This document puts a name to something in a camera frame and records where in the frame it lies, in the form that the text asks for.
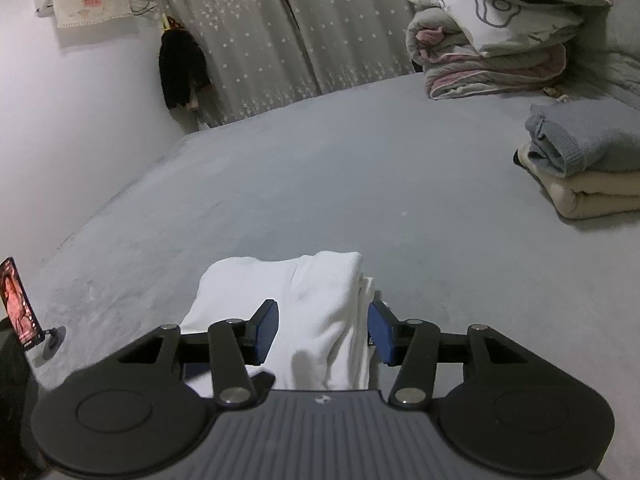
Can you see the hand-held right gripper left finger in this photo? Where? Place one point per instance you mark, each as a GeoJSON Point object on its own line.
{"type": "Point", "coordinates": [262, 332]}

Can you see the white t-shirt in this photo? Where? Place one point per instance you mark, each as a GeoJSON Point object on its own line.
{"type": "Point", "coordinates": [310, 300]}

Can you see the black hanging garment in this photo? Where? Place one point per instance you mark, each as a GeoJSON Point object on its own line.
{"type": "Point", "coordinates": [180, 65]}

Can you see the folded pink grey quilt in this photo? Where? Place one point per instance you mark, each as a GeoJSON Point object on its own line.
{"type": "Point", "coordinates": [490, 60]}

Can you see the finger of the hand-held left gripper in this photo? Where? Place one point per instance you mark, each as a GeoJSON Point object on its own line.
{"type": "Point", "coordinates": [262, 382]}

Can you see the folded grey sweater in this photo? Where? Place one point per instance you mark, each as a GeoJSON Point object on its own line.
{"type": "Point", "coordinates": [585, 130]}

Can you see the grey star-print curtain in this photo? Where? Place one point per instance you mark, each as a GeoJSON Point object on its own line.
{"type": "Point", "coordinates": [300, 25]}

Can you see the smartphone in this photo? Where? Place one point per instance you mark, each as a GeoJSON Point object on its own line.
{"type": "Point", "coordinates": [17, 305]}

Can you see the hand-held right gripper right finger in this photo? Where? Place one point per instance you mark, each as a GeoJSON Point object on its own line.
{"type": "Point", "coordinates": [380, 332]}

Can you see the folded beige sweater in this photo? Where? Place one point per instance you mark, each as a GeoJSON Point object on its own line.
{"type": "Point", "coordinates": [600, 195]}

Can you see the black phone stand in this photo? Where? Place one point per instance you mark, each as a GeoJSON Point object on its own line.
{"type": "Point", "coordinates": [52, 342]}

